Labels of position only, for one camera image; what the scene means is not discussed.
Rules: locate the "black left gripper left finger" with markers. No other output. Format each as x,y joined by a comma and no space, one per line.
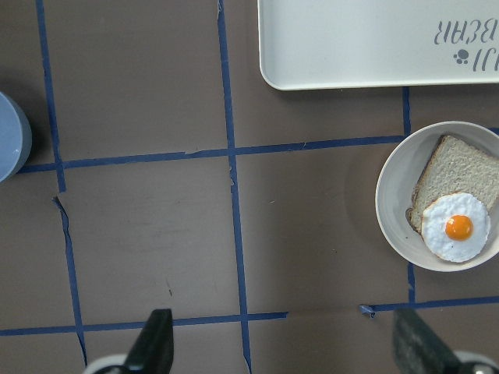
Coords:
153,350

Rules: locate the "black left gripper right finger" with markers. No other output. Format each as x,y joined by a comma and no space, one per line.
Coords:
417,349

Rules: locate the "bread slice on plate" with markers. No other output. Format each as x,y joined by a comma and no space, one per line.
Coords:
454,166

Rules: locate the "white round plate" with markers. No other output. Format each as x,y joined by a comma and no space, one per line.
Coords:
399,176

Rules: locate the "fried egg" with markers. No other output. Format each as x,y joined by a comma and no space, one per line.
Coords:
456,227

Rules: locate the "blue bowl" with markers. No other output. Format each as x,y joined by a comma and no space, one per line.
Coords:
16,137

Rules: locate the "cream bear tray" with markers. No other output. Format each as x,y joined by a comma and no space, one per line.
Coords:
314,45

